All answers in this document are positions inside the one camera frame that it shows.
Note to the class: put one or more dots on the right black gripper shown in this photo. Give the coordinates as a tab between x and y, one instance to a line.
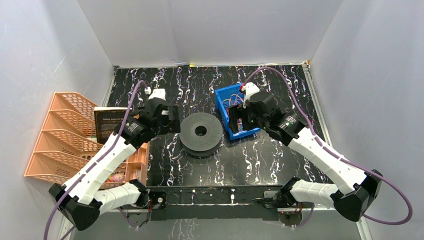
237	112

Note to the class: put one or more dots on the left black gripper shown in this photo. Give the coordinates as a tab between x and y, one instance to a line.
173	118

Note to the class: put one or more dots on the black cable spool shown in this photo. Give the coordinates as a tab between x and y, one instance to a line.
201	134

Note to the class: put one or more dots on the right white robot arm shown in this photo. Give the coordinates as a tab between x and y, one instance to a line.
352	190

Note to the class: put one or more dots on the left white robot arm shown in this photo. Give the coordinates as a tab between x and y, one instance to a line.
80	198

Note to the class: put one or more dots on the blue plastic bin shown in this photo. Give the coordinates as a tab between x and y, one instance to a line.
225	98

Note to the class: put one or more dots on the orange compartment organizer tray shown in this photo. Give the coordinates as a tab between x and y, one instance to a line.
137	163

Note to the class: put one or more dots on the dark book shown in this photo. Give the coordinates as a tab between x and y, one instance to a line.
106	119

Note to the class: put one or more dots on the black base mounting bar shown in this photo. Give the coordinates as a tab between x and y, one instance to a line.
222	202

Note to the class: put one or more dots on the orange mesh file rack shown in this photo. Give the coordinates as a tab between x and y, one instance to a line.
66	141

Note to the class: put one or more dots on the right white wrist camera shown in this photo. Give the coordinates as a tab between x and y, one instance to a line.
248	90

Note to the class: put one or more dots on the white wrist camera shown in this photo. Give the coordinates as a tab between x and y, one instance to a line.
248	90
155	93

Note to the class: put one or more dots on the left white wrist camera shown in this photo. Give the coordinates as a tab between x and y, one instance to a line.
155	93

